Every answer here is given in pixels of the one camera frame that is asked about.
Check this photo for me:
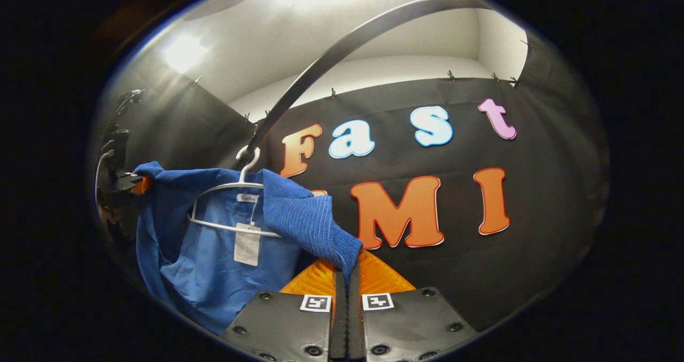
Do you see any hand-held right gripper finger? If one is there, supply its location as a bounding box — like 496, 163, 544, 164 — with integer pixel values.
348, 250, 479, 362
222, 259, 348, 362

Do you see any white plastic hanger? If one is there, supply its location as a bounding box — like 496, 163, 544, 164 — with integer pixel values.
187, 145, 282, 238

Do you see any blue corduroy jacket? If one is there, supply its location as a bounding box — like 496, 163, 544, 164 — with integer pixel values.
133, 161, 364, 336

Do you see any black clothes rack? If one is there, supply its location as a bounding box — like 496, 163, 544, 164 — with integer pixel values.
235, 0, 492, 170

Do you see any small ceiling light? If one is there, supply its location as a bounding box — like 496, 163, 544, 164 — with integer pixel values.
163, 33, 209, 74

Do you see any black backdrop cloth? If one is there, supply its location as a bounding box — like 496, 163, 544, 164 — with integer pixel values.
94, 30, 610, 333

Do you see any row of black backdrop clips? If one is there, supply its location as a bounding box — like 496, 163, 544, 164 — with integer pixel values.
192, 38, 532, 123

